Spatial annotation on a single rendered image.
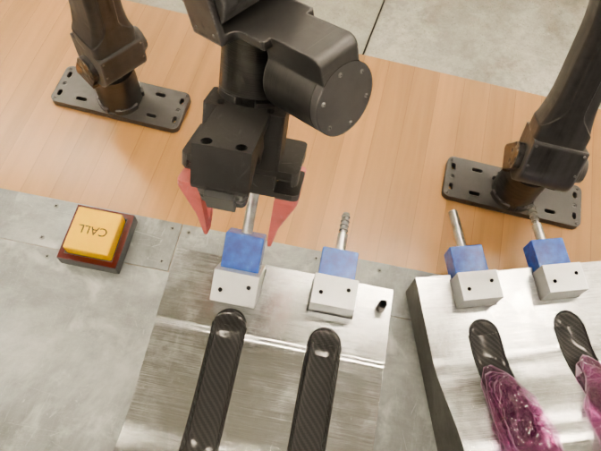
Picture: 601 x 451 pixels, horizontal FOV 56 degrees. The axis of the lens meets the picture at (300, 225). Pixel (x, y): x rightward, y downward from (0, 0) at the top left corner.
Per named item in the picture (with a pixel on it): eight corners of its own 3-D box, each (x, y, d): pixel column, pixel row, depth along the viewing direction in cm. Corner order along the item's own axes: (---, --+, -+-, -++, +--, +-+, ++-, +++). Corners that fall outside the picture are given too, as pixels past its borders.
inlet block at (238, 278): (237, 177, 65) (228, 182, 60) (280, 185, 65) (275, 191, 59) (219, 285, 67) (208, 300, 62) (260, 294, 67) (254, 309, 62)
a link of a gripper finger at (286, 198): (286, 268, 53) (300, 182, 48) (212, 253, 53) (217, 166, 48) (296, 227, 59) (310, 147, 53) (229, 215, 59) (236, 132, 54)
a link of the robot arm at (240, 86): (308, 111, 47) (322, 28, 43) (256, 124, 44) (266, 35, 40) (257, 81, 51) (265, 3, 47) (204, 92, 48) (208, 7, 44)
